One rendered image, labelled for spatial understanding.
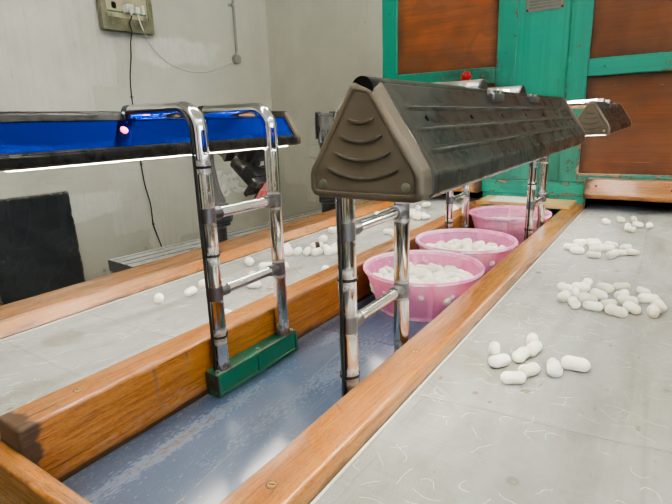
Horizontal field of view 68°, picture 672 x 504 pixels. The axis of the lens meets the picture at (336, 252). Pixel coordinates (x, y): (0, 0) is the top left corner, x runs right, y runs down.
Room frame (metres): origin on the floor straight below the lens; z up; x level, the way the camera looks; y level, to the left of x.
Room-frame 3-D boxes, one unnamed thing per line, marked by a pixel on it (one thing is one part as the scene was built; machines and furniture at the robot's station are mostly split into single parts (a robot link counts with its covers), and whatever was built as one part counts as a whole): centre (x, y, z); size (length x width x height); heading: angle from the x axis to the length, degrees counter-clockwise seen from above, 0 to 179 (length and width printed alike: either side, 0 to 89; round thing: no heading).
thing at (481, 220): (1.66, -0.60, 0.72); 0.27 x 0.27 x 0.10
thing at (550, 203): (1.84, -0.72, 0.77); 0.33 x 0.15 x 0.01; 56
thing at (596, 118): (1.36, -0.73, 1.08); 0.62 x 0.08 x 0.07; 146
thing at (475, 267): (1.06, -0.19, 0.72); 0.27 x 0.27 x 0.10
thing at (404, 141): (0.56, -0.19, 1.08); 0.62 x 0.08 x 0.07; 146
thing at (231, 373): (0.82, 0.21, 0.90); 0.20 x 0.19 x 0.45; 146
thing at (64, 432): (1.25, -0.12, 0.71); 1.81 x 0.05 x 0.11; 146
